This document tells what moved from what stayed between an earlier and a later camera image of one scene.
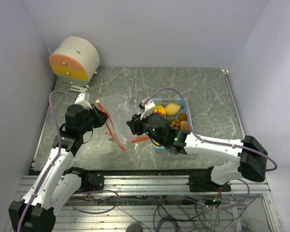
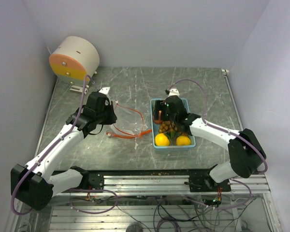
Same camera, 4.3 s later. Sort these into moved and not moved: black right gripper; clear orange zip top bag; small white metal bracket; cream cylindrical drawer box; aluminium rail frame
Moved: clear orange zip top bag; black right gripper
Not moved: aluminium rail frame; cream cylindrical drawer box; small white metal bracket
